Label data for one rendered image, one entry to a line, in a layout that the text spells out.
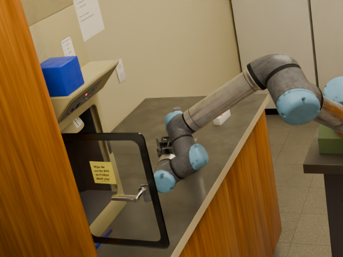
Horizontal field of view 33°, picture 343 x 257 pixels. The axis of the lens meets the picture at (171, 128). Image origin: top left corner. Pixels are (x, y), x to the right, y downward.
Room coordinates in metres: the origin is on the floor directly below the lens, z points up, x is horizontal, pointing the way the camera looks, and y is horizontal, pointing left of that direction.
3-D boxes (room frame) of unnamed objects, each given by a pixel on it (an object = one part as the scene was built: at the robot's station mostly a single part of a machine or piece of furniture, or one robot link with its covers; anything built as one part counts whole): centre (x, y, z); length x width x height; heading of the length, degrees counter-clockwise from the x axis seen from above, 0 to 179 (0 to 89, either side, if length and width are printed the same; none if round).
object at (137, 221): (1.55, 0.22, 1.19); 0.30 x 0.01 x 0.40; 63
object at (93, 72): (1.74, 0.25, 1.46); 0.32 x 0.12 x 0.10; 153
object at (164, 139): (1.82, 0.02, 1.15); 0.12 x 0.08 x 0.09; 168
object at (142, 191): (1.49, 0.17, 1.20); 0.10 x 0.05 x 0.03; 63
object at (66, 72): (1.65, 0.29, 1.56); 0.10 x 0.10 x 0.09; 63
